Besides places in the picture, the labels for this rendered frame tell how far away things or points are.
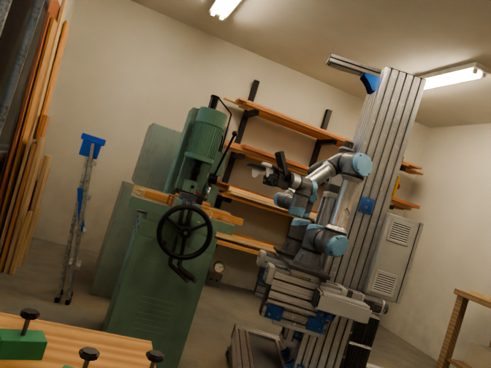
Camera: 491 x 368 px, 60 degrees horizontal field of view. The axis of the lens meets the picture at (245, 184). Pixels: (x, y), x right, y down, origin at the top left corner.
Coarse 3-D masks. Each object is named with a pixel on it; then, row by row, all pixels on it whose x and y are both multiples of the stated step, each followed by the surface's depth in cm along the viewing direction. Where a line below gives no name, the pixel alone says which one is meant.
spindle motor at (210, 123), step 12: (204, 108) 248; (204, 120) 247; (216, 120) 248; (192, 132) 251; (204, 132) 247; (216, 132) 249; (192, 144) 249; (204, 144) 246; (216, 144) 251; (192, 156) 247; (204, 156) 247
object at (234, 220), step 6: (150, 192) 248; (150, 198) 248; (156, 198) 249; (162, 198) 250; (210, 210) 257; (216, 216) 258; (228, 216) 260; (234, 216) 262; (234, 222) 261; (240, 222) 262
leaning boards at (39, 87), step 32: (64, 0) 348; (64, 32) 372; (32, 64) 315; (32, 96) 314; (32, 128) 347; (32, 160) 320; (0, 192) 308; (32, 192) 379; (0, 224) 313; (32, 224) 348; (0, 256) 318
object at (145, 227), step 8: (144, 216) 242; (144, 224) 233; (152, 224) 234; (144, 232) 233; (152, 232) 234; (168, 232) 236; (192, 232) 240; (168, 240) 237; (192, 240) 240; (200, 240) 241; (216, 240) 243; (192, 248) 240; (208, 248) 242
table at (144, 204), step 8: (136, 200) 231; (144, 200) 232; (152, 200) 241; (136, 208) 232; (144, 208) 232; (152, 208) 234; (160, 208) 235; (168, 208) 236; (176, 216) 228; (200, 216) 240; (192, 224) 230; (200, 224) 231; (216, 224) 243; (224, 224) 244; (232, 224) 249; (224, 232) 244; (232, 232) 245
